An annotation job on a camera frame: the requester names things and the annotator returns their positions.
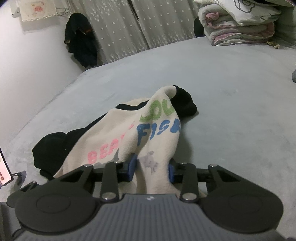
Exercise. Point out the round grey phone stand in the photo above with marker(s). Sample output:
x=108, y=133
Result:
x=20, y=176

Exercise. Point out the white flower-print pillow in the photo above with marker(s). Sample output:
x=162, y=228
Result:
x=249, y=11

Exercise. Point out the white fringed wall cloth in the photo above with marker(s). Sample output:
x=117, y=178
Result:
x=39, y=9

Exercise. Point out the grey star-patterned curtain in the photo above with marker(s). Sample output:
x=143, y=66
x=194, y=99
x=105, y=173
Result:
x=138, y=25

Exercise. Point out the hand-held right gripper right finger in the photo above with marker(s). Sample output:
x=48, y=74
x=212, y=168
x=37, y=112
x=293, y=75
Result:
x=171, y=175

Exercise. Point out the black item behind quilt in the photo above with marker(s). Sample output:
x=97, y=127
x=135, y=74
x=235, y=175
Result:
x=198, y=27

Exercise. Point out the smartphone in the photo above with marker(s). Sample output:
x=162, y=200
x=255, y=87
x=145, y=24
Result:
x=5, y=169

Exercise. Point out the cream and black sweatshirt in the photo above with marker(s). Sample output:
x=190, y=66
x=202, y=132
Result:
x=120, y=129

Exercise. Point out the folded grey garment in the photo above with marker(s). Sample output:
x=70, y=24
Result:
x=294, y=76

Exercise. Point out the grey bed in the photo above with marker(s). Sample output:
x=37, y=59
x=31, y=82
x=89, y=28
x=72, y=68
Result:
x=231, y=92

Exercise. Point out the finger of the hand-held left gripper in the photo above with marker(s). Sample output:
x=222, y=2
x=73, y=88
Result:
x=32, y=184

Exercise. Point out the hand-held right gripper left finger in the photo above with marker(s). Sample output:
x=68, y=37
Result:
x=131, y=169

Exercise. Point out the folded white and pink quilt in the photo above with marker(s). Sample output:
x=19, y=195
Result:
x=235, y=30

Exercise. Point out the hanging dark jacket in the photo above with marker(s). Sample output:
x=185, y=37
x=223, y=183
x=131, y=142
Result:
x=81, y=39

